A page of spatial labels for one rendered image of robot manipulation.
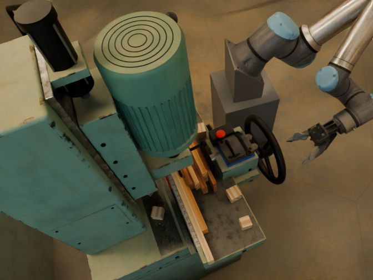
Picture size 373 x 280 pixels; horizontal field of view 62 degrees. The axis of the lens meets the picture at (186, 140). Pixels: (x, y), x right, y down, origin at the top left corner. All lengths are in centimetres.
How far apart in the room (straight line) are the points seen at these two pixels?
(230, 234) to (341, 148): 142
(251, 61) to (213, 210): 77
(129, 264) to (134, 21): 80
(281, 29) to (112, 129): 101
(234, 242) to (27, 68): 74
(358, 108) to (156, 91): 96
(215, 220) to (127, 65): 63
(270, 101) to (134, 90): 120
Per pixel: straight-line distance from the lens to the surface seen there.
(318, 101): 246
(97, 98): 65
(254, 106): 168
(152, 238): 115
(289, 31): 148
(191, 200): 101
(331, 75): 131
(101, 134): 66
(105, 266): 117
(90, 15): 343
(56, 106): 57
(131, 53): 58
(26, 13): 55
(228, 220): 103
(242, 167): 106
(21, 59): 65
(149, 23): 63
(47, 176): 67
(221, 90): 173
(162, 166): 93
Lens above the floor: 189
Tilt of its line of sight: 59 degrees down
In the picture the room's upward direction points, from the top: 13 degrees counter-clockwise
